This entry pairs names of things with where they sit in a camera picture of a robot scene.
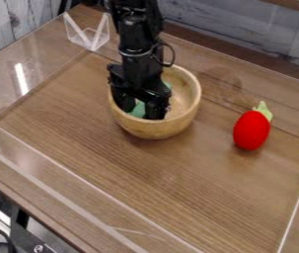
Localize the green rectangular block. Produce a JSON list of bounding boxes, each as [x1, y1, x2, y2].
[[129, 80, 174, 120]]

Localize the clear acrylic tray wall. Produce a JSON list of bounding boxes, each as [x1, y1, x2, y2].
[[0, 127, 202, 253]]

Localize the black metal table leg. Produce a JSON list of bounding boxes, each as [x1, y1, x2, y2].
[[10, 206, 57, 253]]

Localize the light wooden bowl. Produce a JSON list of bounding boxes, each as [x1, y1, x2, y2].
[[109, 65, 202, 139]]

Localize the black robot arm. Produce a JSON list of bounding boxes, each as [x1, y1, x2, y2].
[[108, 0, 176, 120]]

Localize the red plush strawberry toy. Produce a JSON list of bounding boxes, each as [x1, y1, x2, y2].
[[234, 101, 273, 150]]

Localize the clear acrylic corner bracket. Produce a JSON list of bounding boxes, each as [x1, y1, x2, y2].
[[63, 13, 112, 51]]

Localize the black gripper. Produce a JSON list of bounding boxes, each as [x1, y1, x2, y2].
[[108, 63, 172, 120]]

